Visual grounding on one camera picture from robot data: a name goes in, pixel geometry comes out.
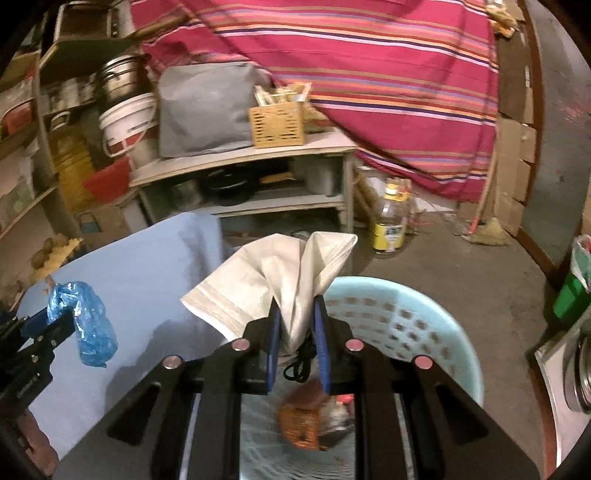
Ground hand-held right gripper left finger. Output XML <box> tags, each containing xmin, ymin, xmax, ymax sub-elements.
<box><xmin>53</xmin><ymin>304</ymin><xmax>282</xmax><ymax>480</ymax></box>

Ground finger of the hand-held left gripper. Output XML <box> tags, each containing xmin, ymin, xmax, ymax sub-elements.
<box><xmin>28</xmin><ymin>318</ymin><xmax>77</xmax><ymax>358</ymax></box>
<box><xmin>16</xmin><ymin>308</ymin><xmax>51</xmax><ymax>340</ymax></box>

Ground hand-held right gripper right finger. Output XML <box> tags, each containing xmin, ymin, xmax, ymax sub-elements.
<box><xmin>314</xmin><ymin>296</ymin><xmax>542</xmax><ymax>480</ymax></box>

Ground blue plastic bag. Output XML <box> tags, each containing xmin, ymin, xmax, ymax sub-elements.
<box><xmin>46</xmin><ymin>280</ymin><xmax>118</xmax><ymax>368</ymax></box>

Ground white woven cloth bag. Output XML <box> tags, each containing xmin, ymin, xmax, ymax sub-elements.
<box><xmin>180</xmin><ymin>232</ymin><xmax>358</xmax><ymax>354</ymax></box>

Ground silver foil wrapper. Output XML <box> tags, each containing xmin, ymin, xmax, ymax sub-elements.
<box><xmin>321</xmin><ymin>399</ymin><xmax>355</xmax><ymax>437</ymax></box>

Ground orange snack wrapper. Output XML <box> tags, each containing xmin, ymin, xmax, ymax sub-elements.
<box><xmin>277</xmin><ymin>401</ymin><xmax>324</xmax><ymax>450</ymax></box>

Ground light blue plastic basket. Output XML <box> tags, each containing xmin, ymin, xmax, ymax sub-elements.
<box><xmin>240</xmin><ymin>276</ymin><xmax>485</xmax><ymax>480</ymax></box>

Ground person's left hand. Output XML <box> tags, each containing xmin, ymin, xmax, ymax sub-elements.
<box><xmin>9</xmin><ymin>408</ymin><xmax>61</xmax><ymax>464</ymax></box>

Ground yellow egg carton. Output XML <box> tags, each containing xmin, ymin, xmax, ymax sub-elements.
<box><xmin>44</xmin><ymin>237</ymin><xmax>86</xmax><ymax>273</ymax></box>

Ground brown potato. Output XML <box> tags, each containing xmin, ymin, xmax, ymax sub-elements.
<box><xmin>32</xmin><ymin>235</ymin><xmax>68</xmax><ymax>267</ymax></box>

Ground cardboard box blue print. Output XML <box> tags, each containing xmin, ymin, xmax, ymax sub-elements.
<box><xmin>76</xmin><ymin>203</ymin><xmax>139</xmax><ymax>238</ymax></box>

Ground plastic oil bottle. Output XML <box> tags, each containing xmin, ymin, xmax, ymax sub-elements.
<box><xmin>372</xmin><ymin>178</ymin><xmax>413</xmax><ymax>259</ymax></box>

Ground red plastic basin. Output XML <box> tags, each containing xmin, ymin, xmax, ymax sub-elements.
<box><xmin>83</xmin><ymin>159</ymin><xmax>131</xmax><ymax>204</ymax></box>

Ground yellow oil bottle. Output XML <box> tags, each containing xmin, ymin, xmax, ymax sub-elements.
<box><xmin>51</xmin><ymin>122</ymin><xmax>100</xmax><ymax>210</ymax></box>

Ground black frying pan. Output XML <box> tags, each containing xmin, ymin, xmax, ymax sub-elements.
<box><xmin>205</xmin><ymin>166</ymin><xmax>257</xmax><ymax>204</ymax></box>

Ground metal container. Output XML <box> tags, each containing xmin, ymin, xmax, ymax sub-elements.
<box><xmin>305</xmin><ymin>159</ymin><xmax>341</xmax><ymax>195</ymax></box>

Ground tall wooden shelf unit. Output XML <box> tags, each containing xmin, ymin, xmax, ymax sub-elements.
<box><xmin>0</xmin><ymin>0</ymin><xmax>139</xmax><ymax>241</ymax></box>

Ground steel pot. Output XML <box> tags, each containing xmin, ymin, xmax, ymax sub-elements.
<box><xmin>168</xmin><ymin>179</ymin><xmax>205</xmax><ymax>209</ymax></box>

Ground low wooden shelf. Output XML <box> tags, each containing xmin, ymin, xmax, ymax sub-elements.
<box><xmin>129</xmin><ymin>134</ymin><xmax>358</xmax><ymax>234</ymax></box>

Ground straw broom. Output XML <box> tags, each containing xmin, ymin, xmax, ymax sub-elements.
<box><xmin>468</xmin><ymin>138</ymin><xmax>511</xmax><ymax>247</ymax></box>

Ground red plastic tub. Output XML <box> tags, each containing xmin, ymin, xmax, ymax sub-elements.
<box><xmin>0</xmin><ymin>104</ymin><xmax>35</xmax><ymax>136</ymax></box>

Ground yellow slotted basket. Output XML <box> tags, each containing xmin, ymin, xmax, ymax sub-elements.
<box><xmin>248</xmin><ymin>99</ymin><xmax>308</xmax><ymax>149</ymax></box>

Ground white plastic bucket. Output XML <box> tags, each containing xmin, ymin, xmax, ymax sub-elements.
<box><xmin>98</xmin><ymin>92</ymin><xmax>160</xmax><ymax>158</ymax></box>

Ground metal tin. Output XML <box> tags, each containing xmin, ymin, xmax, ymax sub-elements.
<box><xmin>48</xmin><ymin>76</ymin><xmax>100</xmax><ymax>114</ymax></box>

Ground grey fabric bag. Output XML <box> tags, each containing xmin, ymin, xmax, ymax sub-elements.
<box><xmin>158</xmin><ymin>62</ymin><xmax>278</xmax><ymax>160</ymax></box>

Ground bundle of pale sticks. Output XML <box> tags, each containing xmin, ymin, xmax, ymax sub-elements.
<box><xmin>254</xmin><ymin>82</ymin><xmax>314</xmax><ymax>109</ymax></box>

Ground green bin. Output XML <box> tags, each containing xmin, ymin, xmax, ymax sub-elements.
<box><xmin>551</xmin><ymin>235</ymin><xmax>591</xmax><ymax>321</ymax></box>

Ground stacked steel pots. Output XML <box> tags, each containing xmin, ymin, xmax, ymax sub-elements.
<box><xmin>561</xmin><ymin>318</ymin><xmax>591</xmax><ymax>416</ymax></box>

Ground large metal pot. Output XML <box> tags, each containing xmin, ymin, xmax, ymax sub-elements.
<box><xmin>97</xmin><ymin>54</ymin><xmax>148</xmax><ymax>104</ymax></box>

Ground flattened cardboard sheets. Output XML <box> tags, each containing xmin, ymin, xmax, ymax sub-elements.
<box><xmin>494</xmin><ymin>41</ymin><xmax>539</xmax><ymax>236</ymax></box>

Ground red striped cloth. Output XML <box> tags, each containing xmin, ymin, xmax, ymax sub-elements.
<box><xmin>131</xmin><ymin>0</ymin><xmax>502</xmax><ymax>204</ymax></box>

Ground wooden crate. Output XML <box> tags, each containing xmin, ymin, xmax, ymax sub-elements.
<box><xmin>55</xmin><ymin>0</ymin><xmax>134</xmax><ymax>43</ymax></box>

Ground black cord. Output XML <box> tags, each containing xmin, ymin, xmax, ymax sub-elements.
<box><xmin>281</xmin><ymin>342</ymin><xmax>319</xmax><ymax>384</ymax></box>

